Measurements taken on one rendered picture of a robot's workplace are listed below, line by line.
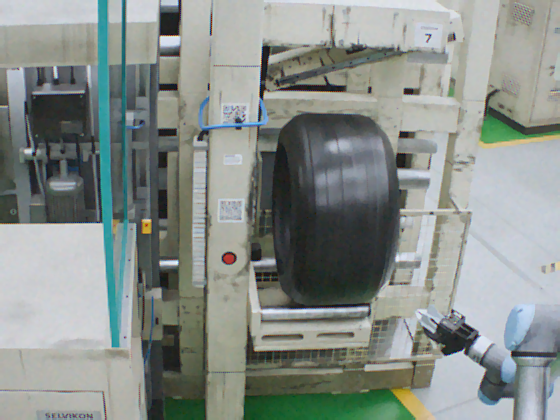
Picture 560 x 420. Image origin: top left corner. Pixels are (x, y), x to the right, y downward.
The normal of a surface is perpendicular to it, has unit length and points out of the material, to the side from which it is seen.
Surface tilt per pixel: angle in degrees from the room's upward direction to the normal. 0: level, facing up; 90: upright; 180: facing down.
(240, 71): 90
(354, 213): 65
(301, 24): 90
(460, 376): 0
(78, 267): 0
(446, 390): 0
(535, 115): 90
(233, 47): 90
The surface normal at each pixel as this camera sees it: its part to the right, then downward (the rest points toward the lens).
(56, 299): 0.06, -0.88
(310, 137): -0.18, -0.66
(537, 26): -0.90, 0.16
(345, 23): 0.12, 0.48
